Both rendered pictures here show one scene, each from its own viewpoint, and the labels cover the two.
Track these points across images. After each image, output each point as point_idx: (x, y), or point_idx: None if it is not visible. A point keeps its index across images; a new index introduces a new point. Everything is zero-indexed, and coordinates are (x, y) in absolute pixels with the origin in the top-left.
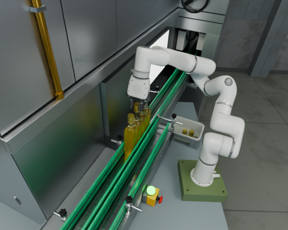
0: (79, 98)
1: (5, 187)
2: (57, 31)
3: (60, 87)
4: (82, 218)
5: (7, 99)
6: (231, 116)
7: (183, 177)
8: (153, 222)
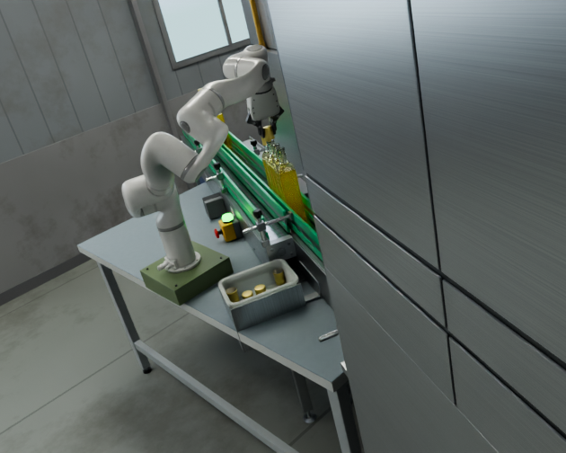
0: (269, 65)
1: None
2: None
3: (258, 38)
4: (255, 173)
5: (249, 22)
6: (141, 176)
7: (205, 248)
8: (212, 233)
